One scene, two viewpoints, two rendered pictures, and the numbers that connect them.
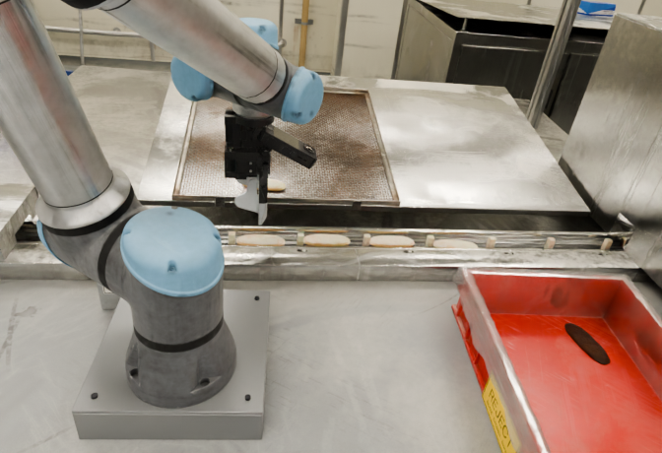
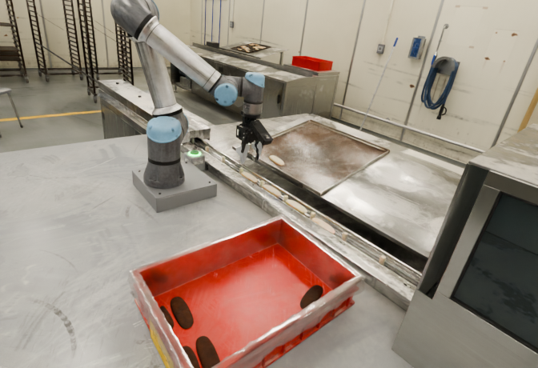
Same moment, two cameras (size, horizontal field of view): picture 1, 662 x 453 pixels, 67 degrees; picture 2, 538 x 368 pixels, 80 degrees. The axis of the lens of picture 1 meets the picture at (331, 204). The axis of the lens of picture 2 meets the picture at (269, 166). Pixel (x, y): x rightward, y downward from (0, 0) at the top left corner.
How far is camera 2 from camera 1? 0.94 m
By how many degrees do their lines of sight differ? 48
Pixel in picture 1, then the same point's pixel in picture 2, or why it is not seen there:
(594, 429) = (242, 307)
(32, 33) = (150, 51)
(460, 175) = (379, 204)
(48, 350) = not seen: hidden behind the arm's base
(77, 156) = (157, 91)
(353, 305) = (245, 213)
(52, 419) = not seen: hidden behind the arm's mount
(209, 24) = (174, 53)
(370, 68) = not seen: outside the picture
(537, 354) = (279, 277)
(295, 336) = (211, 205)
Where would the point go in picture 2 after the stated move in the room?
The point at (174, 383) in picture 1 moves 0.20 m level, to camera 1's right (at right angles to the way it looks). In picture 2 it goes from (146, 174) to (162, 200)
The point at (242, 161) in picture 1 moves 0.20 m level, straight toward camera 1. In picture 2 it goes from (242, 131) to (199, 139)
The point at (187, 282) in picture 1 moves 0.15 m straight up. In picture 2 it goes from (152, 134) to (150, 91)
